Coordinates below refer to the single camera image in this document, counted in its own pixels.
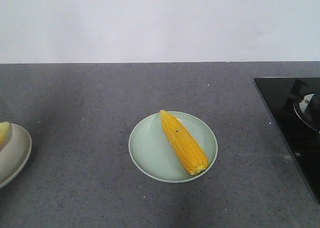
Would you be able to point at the pale yellow corn cob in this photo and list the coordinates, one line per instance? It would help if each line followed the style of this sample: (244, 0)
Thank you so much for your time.
(5, 133)

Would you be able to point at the black glass gas hob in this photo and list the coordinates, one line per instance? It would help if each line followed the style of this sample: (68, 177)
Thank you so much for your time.
(302, 141)

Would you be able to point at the black gas burner grate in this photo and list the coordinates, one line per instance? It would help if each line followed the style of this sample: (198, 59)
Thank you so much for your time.
(306, 106)

